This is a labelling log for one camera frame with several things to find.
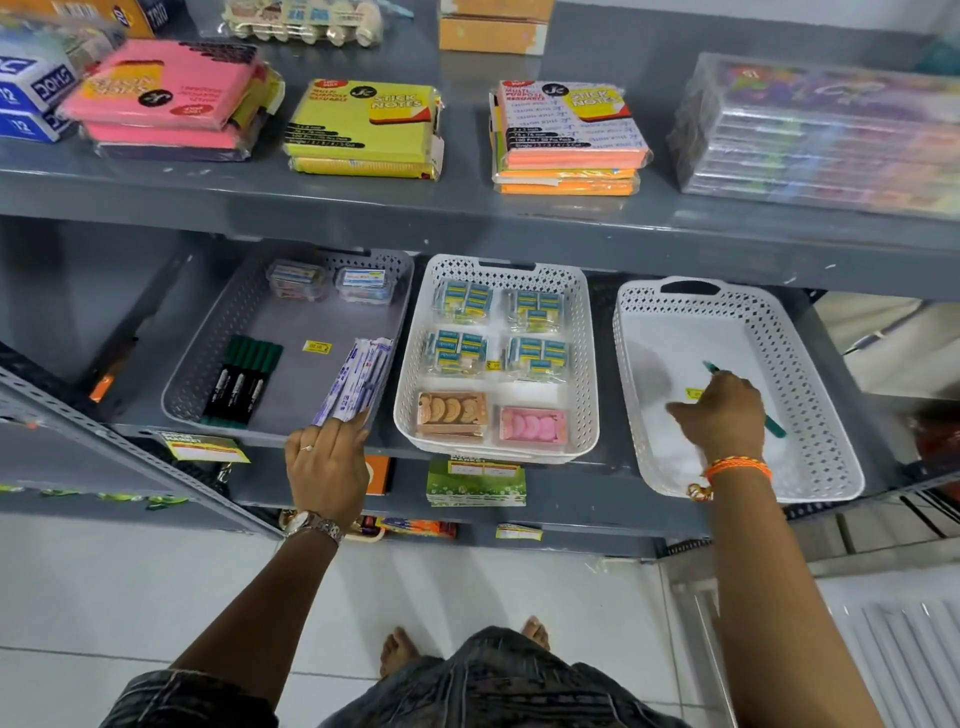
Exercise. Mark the person's left hand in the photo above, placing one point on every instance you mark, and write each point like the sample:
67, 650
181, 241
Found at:
326, 472

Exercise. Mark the person's right hand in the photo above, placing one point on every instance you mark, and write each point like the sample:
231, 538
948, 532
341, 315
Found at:
727, 427

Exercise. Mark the person's left fingers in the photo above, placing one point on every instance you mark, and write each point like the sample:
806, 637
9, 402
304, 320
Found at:
337, 433

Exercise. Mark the person's right thumb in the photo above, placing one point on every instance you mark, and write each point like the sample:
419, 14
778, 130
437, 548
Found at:
684, 414

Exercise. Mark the white purple pen packet bundle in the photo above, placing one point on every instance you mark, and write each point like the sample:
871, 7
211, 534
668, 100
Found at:
356, 379

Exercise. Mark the green marker pen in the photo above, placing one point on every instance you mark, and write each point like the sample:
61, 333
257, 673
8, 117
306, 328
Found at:
775, 427

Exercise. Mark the person's right forearm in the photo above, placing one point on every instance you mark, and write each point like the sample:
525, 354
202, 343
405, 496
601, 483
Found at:
780, 592

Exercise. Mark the person's left forearm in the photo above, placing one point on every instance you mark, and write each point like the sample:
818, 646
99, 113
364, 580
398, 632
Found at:
262, 607

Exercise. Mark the small orange box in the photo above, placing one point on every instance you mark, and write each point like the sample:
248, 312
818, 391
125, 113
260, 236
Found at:
379, 474

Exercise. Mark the grey perforated plastic basket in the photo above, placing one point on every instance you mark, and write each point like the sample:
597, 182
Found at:
300, 375

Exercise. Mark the black marker with green cap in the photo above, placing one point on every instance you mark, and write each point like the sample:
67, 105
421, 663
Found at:
237, 386
255, 390
219, 382
271, 360

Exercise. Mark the silver wristwatch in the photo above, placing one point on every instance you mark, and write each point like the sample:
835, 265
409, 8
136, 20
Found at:
315, 523

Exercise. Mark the brown box of erasers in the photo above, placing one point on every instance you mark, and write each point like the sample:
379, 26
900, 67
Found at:
452, 414

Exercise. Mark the colourful packets under shelf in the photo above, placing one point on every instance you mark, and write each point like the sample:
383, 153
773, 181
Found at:
412, 527

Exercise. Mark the yellow white shelf label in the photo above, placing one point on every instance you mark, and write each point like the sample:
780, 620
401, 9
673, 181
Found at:
202, 448

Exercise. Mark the blue yellow eraser pack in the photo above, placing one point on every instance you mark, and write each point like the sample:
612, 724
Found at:
537, 358
535, 310
463, 301
456, 352

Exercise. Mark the green patterned box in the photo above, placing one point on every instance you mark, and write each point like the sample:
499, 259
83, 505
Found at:
476, 487

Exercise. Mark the small clear plastic box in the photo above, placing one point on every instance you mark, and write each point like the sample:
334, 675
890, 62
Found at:
365, 286
296, 280

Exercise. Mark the pink box of erasers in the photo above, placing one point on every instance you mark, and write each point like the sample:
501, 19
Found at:
533, 427

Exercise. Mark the small yellow shelf label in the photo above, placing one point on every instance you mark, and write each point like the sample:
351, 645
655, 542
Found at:
519, 532

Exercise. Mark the person's left foot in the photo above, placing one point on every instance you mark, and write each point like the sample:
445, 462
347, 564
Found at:
397, 651

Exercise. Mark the person's foot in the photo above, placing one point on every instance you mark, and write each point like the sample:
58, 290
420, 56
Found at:
537, 634
397, 651

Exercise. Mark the orange cutter knife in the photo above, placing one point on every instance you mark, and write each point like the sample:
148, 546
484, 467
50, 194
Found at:
100, 388

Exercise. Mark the grey metal shelf rack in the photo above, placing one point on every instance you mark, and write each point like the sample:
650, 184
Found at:
450, 217

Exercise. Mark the person's right foot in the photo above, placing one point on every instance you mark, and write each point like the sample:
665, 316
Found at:
537, 634

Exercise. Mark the person's dark patterned clothing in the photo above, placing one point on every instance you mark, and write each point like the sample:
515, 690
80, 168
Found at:
495, 690

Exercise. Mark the yellow sticky notes pack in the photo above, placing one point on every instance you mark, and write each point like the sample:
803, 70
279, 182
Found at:
360, 124

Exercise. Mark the orange sticky notes pack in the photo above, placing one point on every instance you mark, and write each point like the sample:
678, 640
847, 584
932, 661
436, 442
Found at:
574, 124

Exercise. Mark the stack of clear pen cases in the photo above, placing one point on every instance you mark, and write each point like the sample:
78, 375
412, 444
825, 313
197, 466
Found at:
825, 135

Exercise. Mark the white ribbed panel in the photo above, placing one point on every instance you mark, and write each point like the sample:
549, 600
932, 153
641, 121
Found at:
900, 660

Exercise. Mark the pink sticky notes pack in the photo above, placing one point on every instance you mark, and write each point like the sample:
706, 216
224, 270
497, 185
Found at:
172, 86

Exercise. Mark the clear pack of white erasers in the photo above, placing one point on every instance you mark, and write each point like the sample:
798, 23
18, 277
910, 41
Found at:
307, 19

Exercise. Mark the orange cardboard boxes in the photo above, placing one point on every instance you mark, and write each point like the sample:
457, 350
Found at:
491, 30

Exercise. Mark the blue white boxes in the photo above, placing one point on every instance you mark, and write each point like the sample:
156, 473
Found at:
30, 82

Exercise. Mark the blue orange box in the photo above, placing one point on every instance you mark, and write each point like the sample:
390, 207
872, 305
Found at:
82, 11

